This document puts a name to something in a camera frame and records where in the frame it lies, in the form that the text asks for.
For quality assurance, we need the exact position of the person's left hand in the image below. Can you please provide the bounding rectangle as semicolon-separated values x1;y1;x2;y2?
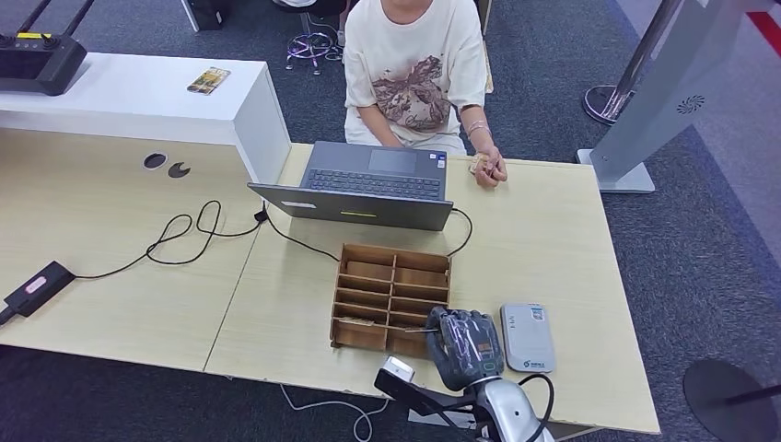
472;145;508;191

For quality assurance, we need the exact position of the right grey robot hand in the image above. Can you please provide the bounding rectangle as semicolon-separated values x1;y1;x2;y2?
425;306;507;393

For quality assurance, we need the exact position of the grey card reader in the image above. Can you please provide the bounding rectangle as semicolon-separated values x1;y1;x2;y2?
500;303;557;375

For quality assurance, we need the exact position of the wooden card organizer box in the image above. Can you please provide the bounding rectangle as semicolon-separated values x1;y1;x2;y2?
329;243;453;361

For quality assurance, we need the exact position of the person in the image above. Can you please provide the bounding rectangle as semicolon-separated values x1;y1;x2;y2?
343;0;508;191

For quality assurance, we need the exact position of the grey desk foot plate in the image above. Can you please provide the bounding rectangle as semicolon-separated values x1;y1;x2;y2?
407;405;484;436

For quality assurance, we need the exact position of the grey laptop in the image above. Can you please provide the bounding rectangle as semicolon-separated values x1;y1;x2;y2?
247;140;456;233

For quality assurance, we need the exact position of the grey kiosk stand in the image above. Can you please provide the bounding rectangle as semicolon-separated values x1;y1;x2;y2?
575;0;781;195

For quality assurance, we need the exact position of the chrome stool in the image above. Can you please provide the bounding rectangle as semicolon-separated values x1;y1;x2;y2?
271;0;346;77

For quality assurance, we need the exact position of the black round stanchion base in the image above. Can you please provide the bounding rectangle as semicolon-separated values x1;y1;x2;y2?
682;358;781;442

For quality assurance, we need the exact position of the red barrier belt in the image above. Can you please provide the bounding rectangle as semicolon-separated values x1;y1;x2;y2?
747;10;781;59

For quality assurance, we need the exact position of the black floor box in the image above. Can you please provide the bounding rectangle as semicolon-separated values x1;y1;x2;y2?
181;0;233;33

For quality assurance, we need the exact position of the white counter cabinet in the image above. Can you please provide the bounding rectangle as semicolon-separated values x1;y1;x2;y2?
0;52;293;186

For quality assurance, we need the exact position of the black power adapter brick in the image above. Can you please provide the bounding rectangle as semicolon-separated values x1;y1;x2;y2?
3;260;77;319

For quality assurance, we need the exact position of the black antenna controller unit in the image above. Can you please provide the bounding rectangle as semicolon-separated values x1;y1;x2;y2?
0;0;96;97

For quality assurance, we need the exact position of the black usb cable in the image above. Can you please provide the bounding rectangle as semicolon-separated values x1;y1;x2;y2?
447;207;474;259

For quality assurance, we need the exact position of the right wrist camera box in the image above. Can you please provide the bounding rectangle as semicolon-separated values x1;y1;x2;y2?
373;355;477;422

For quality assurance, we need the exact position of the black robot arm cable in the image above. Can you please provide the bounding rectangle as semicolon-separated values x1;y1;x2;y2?
519;373;556;442

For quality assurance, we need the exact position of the chrome stanchion post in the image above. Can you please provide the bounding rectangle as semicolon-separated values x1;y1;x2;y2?
582;0;682;127

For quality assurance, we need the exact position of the white cable under desk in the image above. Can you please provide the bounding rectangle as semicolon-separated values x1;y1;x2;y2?
279;384;391;442

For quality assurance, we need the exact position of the black laptop power cable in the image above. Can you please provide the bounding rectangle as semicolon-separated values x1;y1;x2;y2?
73;199;342;282

